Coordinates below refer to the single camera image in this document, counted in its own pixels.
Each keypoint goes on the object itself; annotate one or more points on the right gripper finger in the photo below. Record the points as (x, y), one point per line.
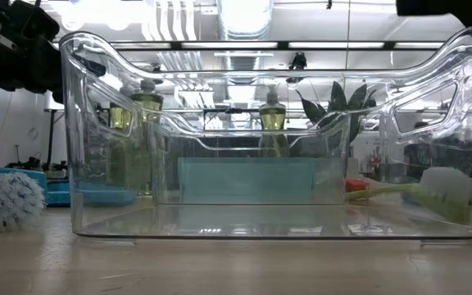
(424, 7)

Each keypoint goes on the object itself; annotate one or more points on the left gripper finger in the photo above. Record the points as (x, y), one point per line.
(47, 65)
(35, 22)

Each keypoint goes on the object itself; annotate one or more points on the blue dish brush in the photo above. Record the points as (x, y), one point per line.
(6, 202)

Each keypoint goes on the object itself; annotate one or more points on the red dish brush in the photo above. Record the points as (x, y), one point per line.
(357, 185)

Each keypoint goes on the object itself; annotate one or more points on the black stand pole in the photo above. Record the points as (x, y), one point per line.
(51, 139)

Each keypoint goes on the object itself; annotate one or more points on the snake plant in white pot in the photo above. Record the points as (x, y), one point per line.
(336, 98)

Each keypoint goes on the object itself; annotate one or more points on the clear plastic bin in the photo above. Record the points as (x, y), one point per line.
(260, 221)
(166, 135)

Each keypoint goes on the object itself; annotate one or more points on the black overhead light bar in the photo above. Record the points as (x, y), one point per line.
(283, 45)

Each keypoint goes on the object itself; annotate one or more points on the yellow-green dish brush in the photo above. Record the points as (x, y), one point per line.
(383, 190)

